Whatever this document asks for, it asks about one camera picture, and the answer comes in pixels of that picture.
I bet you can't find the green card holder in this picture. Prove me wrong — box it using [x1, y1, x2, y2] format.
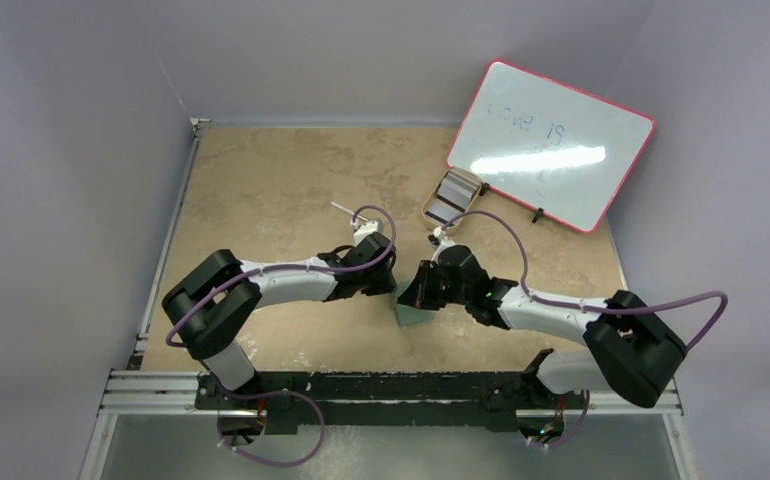
[391, 282, 436, 328]

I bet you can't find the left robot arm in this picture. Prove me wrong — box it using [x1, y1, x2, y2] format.
[161, 231, 396, 409]

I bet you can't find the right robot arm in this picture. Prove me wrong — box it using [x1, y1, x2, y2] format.
[396, 245, 688, 408]

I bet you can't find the loose striped card in tray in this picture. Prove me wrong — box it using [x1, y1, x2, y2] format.
[424, 202, 461, 225]

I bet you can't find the stack of cards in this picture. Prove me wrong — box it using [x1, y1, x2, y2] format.
[436, 169, 482, 210]

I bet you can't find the green tipped marker pen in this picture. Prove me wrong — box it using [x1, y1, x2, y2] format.
[329, 201, 358, 219]

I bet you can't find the beige oval tray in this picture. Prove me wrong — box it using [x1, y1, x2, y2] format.
[421, 167, 489, 230]

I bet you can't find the pink framed whiteboard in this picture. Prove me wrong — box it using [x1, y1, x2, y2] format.
[446, 60, 656, 233]

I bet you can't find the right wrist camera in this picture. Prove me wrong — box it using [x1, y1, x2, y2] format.
[428, 227, 456, 262]

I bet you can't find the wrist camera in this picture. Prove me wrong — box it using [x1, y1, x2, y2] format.
[353, 219, 384, 245]
[428, 227, 456, 262]

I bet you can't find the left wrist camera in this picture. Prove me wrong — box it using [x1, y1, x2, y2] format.
[353, 219, 384, 245]

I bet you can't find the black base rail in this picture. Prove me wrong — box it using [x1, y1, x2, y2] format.
[194, 350, 587, 438]

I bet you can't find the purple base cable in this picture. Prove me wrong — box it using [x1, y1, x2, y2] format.
[215, 388, 330, 470]

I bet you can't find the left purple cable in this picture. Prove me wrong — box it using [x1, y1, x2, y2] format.
[164, 205, 398, 348]

